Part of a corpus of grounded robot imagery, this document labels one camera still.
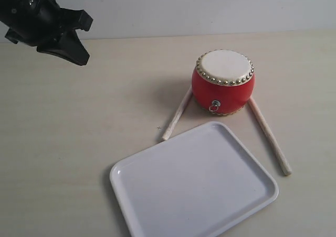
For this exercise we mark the wooden drumstick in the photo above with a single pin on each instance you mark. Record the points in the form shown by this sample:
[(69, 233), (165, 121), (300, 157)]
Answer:
[(281, 159), (177, 115)]

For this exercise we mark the small red drum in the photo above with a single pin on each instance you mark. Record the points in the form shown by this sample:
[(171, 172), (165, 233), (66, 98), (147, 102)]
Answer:
[(223, 81)]

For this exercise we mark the white rectangular plastic tray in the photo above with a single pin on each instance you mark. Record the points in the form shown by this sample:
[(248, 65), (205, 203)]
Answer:
[(199, 183)]

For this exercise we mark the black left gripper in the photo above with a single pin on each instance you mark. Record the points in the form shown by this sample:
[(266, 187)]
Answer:
[(32, 21)]

